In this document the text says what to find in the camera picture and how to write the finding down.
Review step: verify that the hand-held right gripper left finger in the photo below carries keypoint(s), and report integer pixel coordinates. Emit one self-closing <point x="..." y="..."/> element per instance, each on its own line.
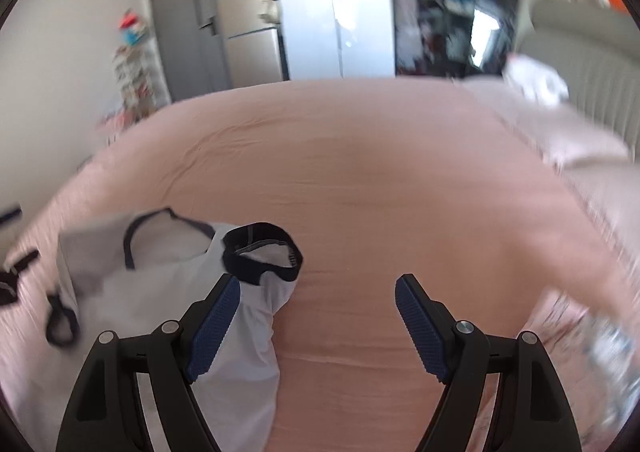
<point x="215" y="327"/>

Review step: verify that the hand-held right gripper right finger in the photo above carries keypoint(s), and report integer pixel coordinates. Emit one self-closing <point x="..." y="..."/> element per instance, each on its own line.
<point x="420" y="327"/>

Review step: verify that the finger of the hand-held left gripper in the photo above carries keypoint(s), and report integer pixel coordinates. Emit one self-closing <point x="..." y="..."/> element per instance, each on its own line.
<point x="22" y="263"/>

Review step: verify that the white sleeveless shirt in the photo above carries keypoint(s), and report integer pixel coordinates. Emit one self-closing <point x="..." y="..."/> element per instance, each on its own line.
<point x="165" y="282"/>

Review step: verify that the bed with pink sheet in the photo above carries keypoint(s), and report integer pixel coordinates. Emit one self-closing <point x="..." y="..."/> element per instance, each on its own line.
<point x="350" y="182"/>

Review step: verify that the printed quilt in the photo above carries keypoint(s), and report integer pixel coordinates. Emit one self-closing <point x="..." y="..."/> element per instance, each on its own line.
<point x="600" y="347"/>

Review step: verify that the white shelf rack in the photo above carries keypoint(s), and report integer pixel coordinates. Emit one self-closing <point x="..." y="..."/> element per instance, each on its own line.
<point x="137" y="77"/>

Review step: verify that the pink pillow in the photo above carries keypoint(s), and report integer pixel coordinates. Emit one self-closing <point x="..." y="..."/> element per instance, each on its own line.
<point x="565" y="132"/>

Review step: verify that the colourful toy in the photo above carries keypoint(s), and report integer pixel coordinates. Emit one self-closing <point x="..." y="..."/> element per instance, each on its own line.
<point x="131" y="27"/>

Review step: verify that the white cloth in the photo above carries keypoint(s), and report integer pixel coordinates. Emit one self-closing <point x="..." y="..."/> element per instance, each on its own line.
<point x="535" y="77"/>

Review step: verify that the grey door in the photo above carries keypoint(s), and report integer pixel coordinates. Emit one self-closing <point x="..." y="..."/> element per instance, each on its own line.
<point x="180" y="32"/>

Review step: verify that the silver refrigerator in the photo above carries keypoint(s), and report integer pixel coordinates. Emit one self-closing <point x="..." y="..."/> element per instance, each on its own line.
<point x="250" y="47"/>

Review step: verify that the dark open closet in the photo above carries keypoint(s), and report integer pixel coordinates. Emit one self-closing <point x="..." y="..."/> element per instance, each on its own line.
<point x="440" y="7"/>

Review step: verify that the beige padded headboard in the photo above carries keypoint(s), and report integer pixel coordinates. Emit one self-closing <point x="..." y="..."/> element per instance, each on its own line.
<point x="585" y="52"/>

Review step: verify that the white hanging bag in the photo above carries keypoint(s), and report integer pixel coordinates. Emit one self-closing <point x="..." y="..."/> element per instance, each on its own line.
<point x="270" y="10"/>

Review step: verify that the white wardrobe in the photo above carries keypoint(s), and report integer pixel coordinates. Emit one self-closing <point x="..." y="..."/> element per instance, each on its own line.
<point x="320" y="7"/>

